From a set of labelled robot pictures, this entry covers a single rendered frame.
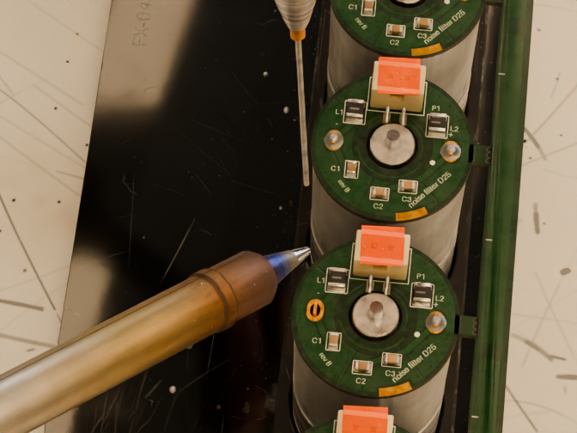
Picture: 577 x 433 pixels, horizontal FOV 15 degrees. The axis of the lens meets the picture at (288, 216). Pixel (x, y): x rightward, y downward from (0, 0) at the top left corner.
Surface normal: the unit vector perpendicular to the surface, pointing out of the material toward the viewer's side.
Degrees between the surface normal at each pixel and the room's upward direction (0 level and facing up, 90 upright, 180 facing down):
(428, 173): 0
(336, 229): 90
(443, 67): 90
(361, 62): 90
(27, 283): 0
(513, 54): 0
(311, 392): 90
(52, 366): 26
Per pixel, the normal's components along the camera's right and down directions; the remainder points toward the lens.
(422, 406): 0.59, 0.74
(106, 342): 0.29, -0.64
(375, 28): 0.00, -0.39
